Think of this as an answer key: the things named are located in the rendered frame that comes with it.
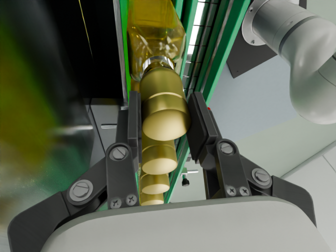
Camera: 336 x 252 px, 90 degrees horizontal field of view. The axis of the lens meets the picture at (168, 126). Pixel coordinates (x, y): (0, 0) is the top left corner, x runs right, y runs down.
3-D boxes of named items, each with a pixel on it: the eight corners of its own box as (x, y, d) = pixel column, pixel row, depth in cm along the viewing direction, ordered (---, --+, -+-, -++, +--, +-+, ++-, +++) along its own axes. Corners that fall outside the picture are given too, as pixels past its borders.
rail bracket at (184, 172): (177, 152, 70) (183, 183, 62) (194, 151, 71) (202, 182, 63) (176, 157, 73) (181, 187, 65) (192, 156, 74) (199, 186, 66)
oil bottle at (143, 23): (130, -21, 27) (124, 37, 13) (165, -17, 27) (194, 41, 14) (132, 19, 31) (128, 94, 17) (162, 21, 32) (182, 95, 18)
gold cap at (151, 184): (140, 151, 21) (140, 185, 18) (167, 149, 22) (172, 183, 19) (140, 164, 24) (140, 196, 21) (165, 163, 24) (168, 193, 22)
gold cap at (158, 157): (140, 119, 17) (140, 158, 14) (174, 119, 17) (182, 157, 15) (139, 140, 19) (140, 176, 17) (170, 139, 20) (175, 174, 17)
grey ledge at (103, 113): (95, 83, 51) (88, 109, 44) (125, 84, 52) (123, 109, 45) (122, 192, 123) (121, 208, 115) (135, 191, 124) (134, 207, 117)
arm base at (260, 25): (301, -33, 50) (352, -19, 38) (294, 28, 64) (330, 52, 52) (237, 3, 55) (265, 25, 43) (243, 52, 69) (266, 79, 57)
